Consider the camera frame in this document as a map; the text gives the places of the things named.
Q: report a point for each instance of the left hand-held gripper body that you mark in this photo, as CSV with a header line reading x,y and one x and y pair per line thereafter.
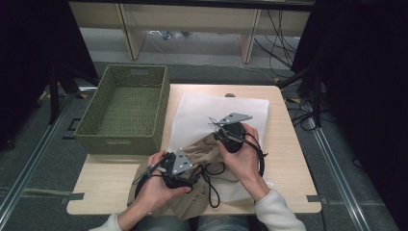
x,y
181,162

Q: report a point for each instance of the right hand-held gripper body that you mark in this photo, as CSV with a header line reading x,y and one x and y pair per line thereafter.
x,y
234,134

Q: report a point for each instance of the beige garment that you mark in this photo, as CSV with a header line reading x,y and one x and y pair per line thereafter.
x,y
198,150

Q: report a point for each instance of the white mesh laundry bag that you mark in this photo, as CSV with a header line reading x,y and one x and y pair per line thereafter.
x,y
198,109

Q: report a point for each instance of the green woven basket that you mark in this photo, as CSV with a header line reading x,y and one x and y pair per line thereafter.
x,y
128,109

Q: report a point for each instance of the person's right hand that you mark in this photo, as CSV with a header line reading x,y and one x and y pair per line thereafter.
x,y
245,163

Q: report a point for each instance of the person's left hand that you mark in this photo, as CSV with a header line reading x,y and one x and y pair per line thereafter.
x,y
154,192

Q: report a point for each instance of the person's right leg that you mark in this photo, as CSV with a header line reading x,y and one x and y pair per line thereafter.
x,y
224,225

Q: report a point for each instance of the black metal stand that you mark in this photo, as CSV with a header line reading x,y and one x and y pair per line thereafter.
x,y
53,96
317,102

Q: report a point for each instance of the small blue and white clutter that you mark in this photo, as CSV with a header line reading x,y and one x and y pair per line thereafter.
x,y
166,34

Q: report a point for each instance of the light wooden shelf unit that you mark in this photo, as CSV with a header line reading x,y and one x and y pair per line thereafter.
x,y
192,19

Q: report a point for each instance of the grey floor tape strip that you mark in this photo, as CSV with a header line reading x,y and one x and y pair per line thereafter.
x,y
48,193

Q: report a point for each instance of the black curtain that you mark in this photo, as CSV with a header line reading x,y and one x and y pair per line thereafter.
x,y
25,64
369,96

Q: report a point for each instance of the metal floor rail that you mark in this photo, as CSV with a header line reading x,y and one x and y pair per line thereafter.
x,y
32,160
336,179

